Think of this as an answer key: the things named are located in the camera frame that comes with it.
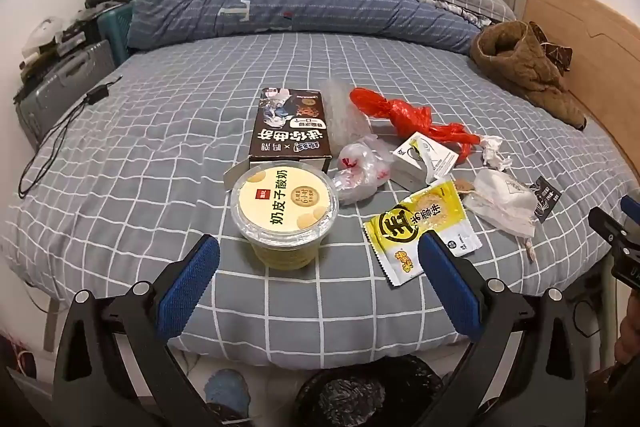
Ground yellow snack wrapper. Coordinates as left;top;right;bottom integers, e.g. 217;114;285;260
363;179;482;289

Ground white earphone box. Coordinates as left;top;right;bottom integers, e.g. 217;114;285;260
390;132;458;188

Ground black flat box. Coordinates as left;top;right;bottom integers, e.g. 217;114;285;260
55;14;101;52

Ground white tissue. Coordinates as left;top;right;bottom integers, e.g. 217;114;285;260
480;136;513;170

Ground wooden headboard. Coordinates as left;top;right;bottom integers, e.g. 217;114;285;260
522;0;640;228

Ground brown patterned rug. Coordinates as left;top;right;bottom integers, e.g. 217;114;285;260
0;332;37;379

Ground blue white patterned object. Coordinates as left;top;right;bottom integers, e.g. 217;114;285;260
204;368;252;419

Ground black trash bin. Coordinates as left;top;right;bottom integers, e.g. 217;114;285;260
295;354;443;427

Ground yellow lidded yogurt cup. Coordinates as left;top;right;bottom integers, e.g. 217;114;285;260
231;166;340;269

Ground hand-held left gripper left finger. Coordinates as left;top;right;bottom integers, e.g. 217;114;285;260
52;234;223;427

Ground teal suitcase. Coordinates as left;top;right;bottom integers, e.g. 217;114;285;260
97;2;133;68

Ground bed with grey checked sheet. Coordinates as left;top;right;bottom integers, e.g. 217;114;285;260
0;29;640;360

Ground grey suitcase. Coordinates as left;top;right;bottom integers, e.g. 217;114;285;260
15;39;118;148

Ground small black card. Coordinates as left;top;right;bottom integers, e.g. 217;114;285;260
530;176;565;224

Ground blue striped quilt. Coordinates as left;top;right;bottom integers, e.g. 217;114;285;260
126;0;483;55

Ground brown cookie box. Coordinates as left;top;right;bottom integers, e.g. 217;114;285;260
248;88;332;172

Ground brown quilted jacket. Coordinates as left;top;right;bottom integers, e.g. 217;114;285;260
469;21;588;131

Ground black charger cable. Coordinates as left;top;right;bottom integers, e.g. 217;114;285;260
19;76;123;198

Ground clear bubble wrap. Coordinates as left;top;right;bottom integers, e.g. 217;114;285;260
320;77;373;148

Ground white rounded appliance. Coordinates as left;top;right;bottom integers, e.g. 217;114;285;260
22;18;66;58

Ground person's right hand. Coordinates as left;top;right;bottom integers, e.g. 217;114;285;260
614;314;640;363

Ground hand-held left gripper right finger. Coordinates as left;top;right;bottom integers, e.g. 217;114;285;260
417;229;618;427

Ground clear plastic bag red print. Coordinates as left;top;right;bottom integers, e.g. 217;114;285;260
332;134;393;206

